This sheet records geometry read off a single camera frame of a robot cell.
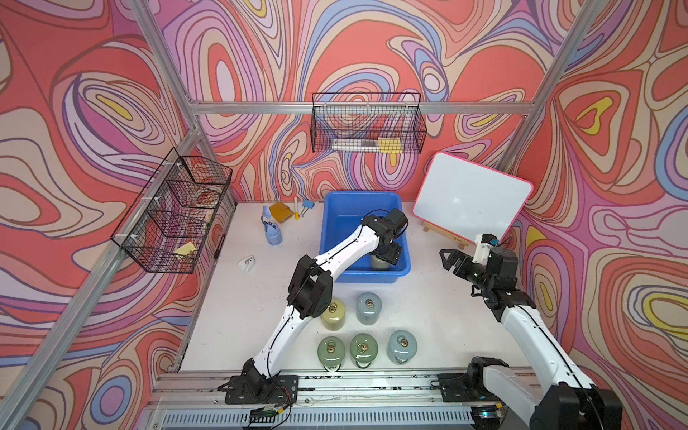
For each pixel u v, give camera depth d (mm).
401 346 732
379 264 926
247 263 984
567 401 388
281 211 1180
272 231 1011
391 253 840
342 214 1158
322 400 722
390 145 822
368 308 804
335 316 793
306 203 1195
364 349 720
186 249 718
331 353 719
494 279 617
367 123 960
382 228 688
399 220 749
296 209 1153
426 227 1078
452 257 735
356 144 822
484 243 729
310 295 581
